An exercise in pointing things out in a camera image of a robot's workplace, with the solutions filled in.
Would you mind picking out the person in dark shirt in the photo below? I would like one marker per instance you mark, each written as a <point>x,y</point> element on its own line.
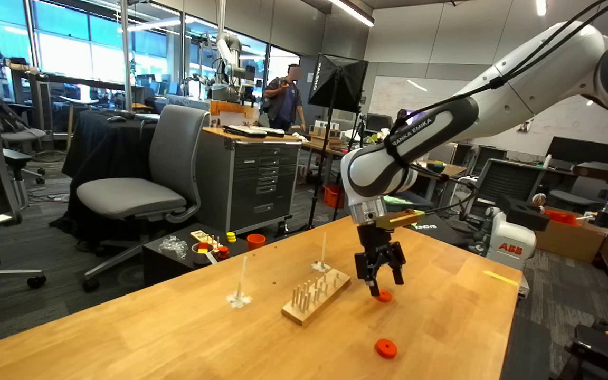
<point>286,97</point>

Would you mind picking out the grey office chair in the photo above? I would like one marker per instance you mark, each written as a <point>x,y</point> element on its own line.
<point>127,192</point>

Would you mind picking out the black softbox light stand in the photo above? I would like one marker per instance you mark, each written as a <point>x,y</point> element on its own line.
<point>342,85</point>

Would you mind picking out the grey drawer cabinet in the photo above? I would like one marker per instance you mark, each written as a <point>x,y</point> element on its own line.
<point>247,177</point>

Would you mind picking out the yellow tape strip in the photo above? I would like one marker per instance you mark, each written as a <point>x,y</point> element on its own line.
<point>501,278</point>

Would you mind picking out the wooden block with pegs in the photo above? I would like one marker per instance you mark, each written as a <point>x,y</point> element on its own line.
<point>304,314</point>

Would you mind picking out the clear wine glass right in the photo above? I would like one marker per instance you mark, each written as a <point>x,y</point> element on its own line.
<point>320,266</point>

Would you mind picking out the white robot base unit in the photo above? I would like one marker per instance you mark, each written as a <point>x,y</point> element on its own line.
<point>510,246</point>

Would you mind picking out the small yellow block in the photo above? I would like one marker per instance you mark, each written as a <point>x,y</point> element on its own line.
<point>231,237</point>

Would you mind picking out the clear plastic bag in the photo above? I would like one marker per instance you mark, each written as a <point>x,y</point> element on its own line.
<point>172,246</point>

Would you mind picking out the low black side table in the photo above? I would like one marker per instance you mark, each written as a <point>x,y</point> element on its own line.
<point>168,265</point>

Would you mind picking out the orange cup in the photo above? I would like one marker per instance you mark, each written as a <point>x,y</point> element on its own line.
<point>256,242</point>

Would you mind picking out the orange bucket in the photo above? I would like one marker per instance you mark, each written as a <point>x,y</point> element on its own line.
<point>332,195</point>

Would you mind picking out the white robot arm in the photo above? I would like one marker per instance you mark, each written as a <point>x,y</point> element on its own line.
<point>528,77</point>

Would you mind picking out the cardboard box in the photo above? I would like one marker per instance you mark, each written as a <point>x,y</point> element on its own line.
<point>571,239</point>

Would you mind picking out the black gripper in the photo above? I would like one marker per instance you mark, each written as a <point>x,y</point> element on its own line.
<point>379,255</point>

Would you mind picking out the small red piece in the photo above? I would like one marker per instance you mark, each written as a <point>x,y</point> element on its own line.
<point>221,253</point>

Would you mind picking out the flat wooden strip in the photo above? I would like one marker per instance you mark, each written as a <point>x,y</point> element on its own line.
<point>205,239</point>

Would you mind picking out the black equipment case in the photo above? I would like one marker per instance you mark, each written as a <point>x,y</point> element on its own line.
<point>599,351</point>

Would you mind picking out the black computer monitor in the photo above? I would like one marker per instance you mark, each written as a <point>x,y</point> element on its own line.
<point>584,150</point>

